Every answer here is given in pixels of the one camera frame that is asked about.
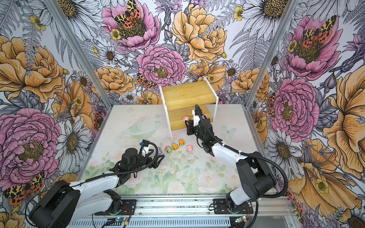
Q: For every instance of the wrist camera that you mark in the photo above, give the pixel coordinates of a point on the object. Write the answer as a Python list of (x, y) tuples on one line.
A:
[(196, 118), (144, 148)]

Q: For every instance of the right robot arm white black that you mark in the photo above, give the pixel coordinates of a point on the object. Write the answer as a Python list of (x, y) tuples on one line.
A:
[(255, 175)]

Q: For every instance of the right aluminium corner post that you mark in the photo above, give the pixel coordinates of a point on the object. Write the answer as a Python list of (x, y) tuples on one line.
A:
[(277, 38)]

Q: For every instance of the pink green toy truck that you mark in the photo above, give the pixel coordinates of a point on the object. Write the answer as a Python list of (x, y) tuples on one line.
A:
[(168, 149)]

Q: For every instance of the wooden two-tier shelf white frame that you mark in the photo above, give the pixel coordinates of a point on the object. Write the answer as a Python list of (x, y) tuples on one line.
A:
[(180, 100)]

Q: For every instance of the aluminium front rail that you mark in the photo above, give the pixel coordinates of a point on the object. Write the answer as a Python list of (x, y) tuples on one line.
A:
[(184, 206)]

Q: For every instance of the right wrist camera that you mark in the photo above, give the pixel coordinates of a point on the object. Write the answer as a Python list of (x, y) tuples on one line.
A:
[(196, 118)]

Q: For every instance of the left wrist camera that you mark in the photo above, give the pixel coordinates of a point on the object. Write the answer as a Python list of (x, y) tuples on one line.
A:
[(144, 148)]

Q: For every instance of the aluminium corner post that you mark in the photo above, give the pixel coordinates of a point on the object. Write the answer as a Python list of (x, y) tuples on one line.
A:
[(72, 39), (277, 38)]

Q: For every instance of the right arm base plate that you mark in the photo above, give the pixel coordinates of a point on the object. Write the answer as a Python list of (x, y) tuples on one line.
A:
[(224, 206)]

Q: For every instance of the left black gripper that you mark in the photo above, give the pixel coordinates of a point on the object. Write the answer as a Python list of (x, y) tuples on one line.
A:
[(156, 163)]

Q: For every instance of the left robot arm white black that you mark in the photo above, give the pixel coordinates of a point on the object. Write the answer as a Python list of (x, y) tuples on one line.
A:
[(65, 202)]

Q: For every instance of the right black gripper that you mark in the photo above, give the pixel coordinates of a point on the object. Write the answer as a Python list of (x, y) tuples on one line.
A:
[(189, 128)]

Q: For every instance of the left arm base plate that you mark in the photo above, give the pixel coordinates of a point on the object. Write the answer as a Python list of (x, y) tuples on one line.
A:
[(124, 207)]

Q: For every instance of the left aluminium corner post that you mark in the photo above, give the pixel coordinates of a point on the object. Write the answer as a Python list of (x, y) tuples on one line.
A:
[(72, 39)]

